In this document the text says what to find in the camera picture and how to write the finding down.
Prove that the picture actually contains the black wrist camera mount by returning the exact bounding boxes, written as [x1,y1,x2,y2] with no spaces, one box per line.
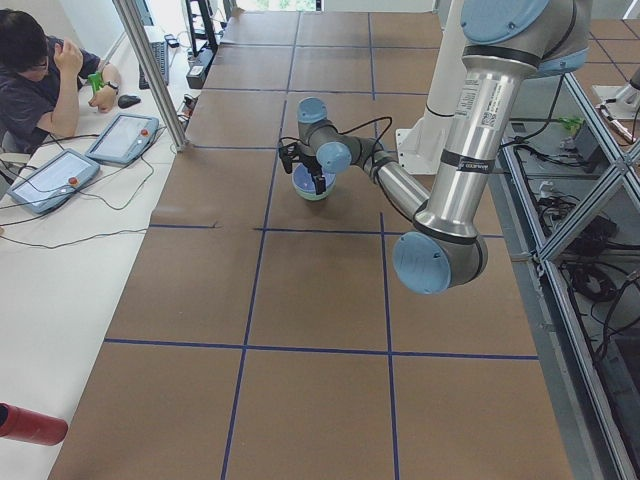
[277,136,301,175]

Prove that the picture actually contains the green bowl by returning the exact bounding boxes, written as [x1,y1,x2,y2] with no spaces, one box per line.
[295,189,332,202]

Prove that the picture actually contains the blue bowl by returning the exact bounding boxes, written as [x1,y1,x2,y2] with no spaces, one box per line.
[292,164,336,192]

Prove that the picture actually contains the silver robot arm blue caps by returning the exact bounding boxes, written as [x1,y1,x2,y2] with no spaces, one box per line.
[288,1,592,294]

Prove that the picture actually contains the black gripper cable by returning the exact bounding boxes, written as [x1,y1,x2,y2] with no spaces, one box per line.
[277,116,431,221]

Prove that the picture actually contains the aluminium frame post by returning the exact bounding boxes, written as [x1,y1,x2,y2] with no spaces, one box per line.
[112,0,188,152]

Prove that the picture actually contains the near blue teach pendant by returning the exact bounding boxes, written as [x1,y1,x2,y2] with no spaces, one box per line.
[8,149,100,214]

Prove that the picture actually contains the black keyboard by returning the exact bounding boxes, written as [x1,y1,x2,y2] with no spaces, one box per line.
[138,40,171,91]

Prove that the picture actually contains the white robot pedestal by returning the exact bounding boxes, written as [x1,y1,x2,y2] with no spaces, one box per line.
[395,0,476,177]

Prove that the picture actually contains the red cylinder bottle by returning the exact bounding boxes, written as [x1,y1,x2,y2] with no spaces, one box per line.
[1,403,68,446]

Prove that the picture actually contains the green handheld object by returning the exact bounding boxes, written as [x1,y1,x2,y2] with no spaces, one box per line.
[87,72,104,94]

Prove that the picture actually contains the blue teach pendant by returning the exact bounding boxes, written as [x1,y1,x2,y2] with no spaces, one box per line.
[8,149,100,214]
[86,113,159,166]

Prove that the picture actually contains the seated person dark shirt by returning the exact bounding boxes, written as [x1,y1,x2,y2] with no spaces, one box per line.
[1,9,121,153]

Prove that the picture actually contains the black computer mouse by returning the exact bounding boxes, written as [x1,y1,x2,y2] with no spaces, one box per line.
[117,95,141,109]

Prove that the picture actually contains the far blue teach pendant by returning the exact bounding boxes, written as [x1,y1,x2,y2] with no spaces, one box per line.
[86,113,159,166]

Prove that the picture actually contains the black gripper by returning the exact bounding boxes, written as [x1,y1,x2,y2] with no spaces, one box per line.
[298,143,326,194]

